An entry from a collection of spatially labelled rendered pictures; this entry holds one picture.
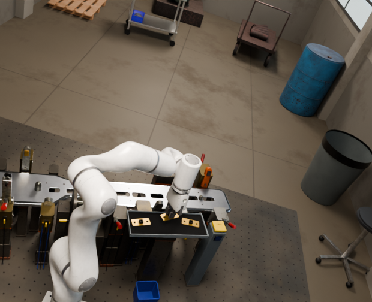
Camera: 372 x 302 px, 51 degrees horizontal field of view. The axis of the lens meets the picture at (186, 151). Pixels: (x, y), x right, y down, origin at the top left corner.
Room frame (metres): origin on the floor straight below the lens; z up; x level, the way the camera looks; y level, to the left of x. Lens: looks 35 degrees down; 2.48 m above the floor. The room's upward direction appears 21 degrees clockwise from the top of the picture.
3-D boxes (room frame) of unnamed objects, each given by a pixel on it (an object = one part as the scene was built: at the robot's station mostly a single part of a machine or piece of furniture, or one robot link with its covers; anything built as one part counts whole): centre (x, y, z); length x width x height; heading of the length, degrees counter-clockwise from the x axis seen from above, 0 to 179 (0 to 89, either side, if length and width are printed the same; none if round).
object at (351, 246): (2.69, -1.70, 0.29); 0.55 x 0.53 x 0.59; 98
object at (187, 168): (1.28, -0.03, 1.48); 0.09 x 0.08 x 0.13; 49
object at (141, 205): (1.39, 0.09, 0.89); 0.12 x 0.08 x 0.38; 25
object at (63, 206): (1.19, 0.42, 0.91); 0.07 x 0.05 x 0.42; 25
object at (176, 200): (1.28, -0.04, 1.34); 0.10 x 0.07 x 0.11; 44
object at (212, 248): (1.38, -0.28, 0.92); 0.08 x 0.08 x 0.44; 25
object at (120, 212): (1.30, 0.19, 0.89); 0.12 x 0.07 x 0.38; 25
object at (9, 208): (1.12, 0.66, 0.87); 0.10 x 0.07 x 0.35; 25
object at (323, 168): (3.68, -1.55, 0.34); 0.54 x 0.53 x 0.67; 5
